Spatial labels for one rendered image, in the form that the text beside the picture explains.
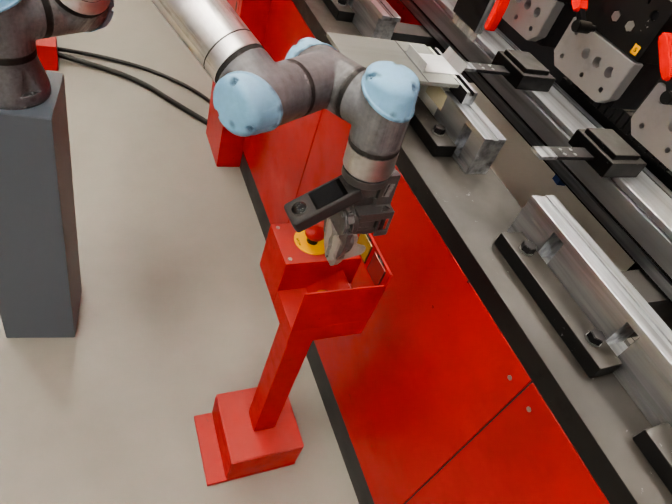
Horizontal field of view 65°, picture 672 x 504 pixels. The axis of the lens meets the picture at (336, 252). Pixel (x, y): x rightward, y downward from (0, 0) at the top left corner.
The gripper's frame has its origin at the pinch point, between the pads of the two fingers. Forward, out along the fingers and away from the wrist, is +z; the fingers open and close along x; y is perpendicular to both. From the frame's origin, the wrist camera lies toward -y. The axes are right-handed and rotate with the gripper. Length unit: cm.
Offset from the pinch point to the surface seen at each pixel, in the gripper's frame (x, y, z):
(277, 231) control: 13.0, -4.8, 5.5
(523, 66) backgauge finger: 39, 62, -14
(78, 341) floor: 46, -48, 80
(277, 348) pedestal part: 5.3, -3.3, 35.7
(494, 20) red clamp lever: 27, 37, -31
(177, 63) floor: 215, 6, 84
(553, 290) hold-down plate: -16.7, 35.9, -3.5
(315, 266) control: 4.5, 0.5, 7.2
